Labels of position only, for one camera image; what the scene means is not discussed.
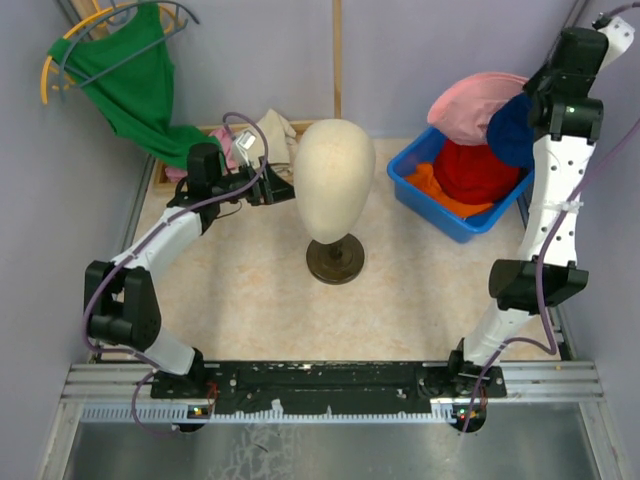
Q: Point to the blue plastic bin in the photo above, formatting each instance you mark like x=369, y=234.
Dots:
x=424, y=149

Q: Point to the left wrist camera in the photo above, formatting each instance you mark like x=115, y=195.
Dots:
x=241, y=147

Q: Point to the wooden clothes rack with tray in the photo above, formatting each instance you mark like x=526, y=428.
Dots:
x=90, y=10

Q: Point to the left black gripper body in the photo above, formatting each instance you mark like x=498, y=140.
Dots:
x=231, y=179

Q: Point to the yellow hanger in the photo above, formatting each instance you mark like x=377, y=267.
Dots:
x=173, y=16

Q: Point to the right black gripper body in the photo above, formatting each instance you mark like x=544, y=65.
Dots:
x=536, y=83

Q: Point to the red hat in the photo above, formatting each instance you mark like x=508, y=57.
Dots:
x=473, y=174

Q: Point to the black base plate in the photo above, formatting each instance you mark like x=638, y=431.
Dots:
x=339, y=388

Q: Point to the blue hat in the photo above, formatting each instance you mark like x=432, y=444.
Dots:
x=509, y=135

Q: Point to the orange hat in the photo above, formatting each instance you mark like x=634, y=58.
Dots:
x=424, y=180

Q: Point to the cream mannequin head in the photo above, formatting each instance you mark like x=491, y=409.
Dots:
x=333, y=175

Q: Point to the grey hanger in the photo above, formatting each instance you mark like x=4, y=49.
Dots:
x=94, y=58

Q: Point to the pink cloth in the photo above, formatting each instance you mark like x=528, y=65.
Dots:
x=174, y=174

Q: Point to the aluminium rail frame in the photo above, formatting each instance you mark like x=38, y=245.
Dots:
x=120, y=392

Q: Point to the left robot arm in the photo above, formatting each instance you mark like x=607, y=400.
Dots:
x=121, y=309

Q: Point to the green shirt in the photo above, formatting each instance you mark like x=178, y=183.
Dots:
x=137, y=102

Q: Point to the beige cloth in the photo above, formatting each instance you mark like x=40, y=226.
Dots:
x=282, y=142

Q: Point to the pink hat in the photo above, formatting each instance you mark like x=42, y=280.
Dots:
x=463, y=112

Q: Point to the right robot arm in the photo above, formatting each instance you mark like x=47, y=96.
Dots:
x=544, y=273

